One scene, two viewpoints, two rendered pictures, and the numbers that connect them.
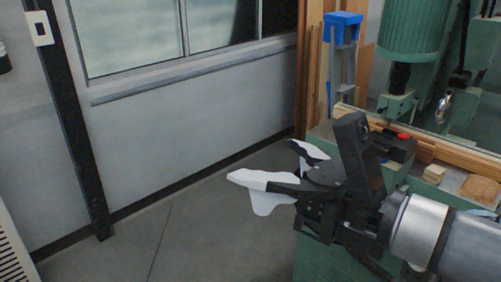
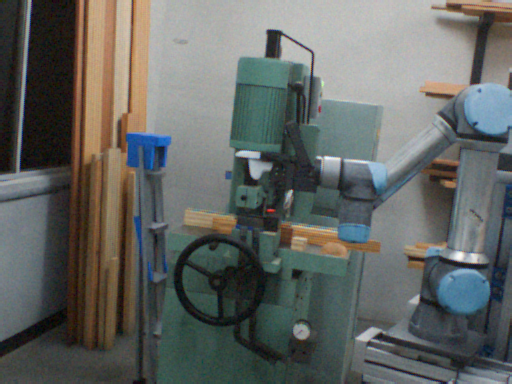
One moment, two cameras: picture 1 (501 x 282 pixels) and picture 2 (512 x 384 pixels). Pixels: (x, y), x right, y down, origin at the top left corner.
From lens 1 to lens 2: 1.34 m
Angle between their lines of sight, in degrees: 39
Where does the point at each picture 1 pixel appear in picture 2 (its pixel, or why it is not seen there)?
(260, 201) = (254, 167)
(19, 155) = not seen: outside the picture
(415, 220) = (330, 161)
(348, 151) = (295, 136)
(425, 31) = (271, 125)
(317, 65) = (101, 209)
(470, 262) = (353, 171)
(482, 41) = (307, 141)
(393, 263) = not seen: hidden behind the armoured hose
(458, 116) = (301, 208)
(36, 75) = not seen: outside the picture
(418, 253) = (334, 174)
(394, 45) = (249, 137)
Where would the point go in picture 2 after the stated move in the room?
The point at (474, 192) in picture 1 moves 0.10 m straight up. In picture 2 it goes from (331, 249) to (335, 219)
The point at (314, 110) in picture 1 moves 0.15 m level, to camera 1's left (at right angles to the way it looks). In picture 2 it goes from (98, 276) to (70, 277)
